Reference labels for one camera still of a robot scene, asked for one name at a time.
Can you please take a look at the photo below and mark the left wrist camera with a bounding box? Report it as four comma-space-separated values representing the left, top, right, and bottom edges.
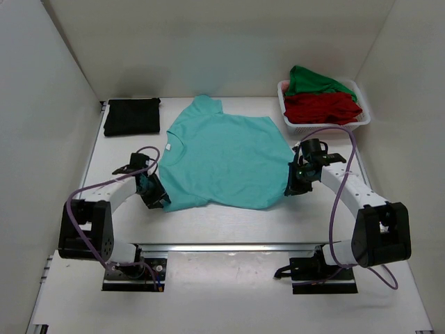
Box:
112, 152, 157, 176

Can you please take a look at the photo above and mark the red t shirt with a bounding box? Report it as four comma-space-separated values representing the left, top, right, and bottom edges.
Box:
284, 93, 362, 125

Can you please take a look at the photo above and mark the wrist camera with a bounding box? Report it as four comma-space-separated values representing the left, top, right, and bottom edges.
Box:
112, 152, 157, 176
299, 138, 328, 164

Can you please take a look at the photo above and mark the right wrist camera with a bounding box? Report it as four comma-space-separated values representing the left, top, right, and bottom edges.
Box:
299, 138, 328, 164

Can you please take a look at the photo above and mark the folded black t shirt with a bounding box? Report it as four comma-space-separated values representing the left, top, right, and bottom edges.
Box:
104, 98, 161, 137

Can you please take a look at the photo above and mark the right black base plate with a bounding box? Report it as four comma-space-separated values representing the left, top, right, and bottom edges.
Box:
273, 255, 358, 295

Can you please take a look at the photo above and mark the teal t shirt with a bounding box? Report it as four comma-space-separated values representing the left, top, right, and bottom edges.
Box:
159, 95, 293, 212

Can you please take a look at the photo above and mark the white plastic basket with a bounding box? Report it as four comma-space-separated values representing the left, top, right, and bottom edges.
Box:
277, 77, 371, 136

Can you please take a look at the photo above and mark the aluminium rail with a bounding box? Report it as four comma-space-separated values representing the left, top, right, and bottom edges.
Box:
139, 243, 320, 253

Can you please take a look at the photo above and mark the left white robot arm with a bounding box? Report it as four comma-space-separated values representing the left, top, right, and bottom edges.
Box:
58, 172, 171, 277

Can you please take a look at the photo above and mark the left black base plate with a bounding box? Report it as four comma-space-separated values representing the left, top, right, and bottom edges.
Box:
102, 253, 168, 293

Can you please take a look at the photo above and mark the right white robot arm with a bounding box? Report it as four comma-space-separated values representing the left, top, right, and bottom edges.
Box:
274, 154, 412, 280

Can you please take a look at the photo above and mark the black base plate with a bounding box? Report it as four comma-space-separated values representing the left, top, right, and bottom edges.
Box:
273, 255, 358, 295
102, 253, 168, 293

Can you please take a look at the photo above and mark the green t shirt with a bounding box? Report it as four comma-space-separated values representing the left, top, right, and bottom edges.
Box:
285, 65, 357, 102

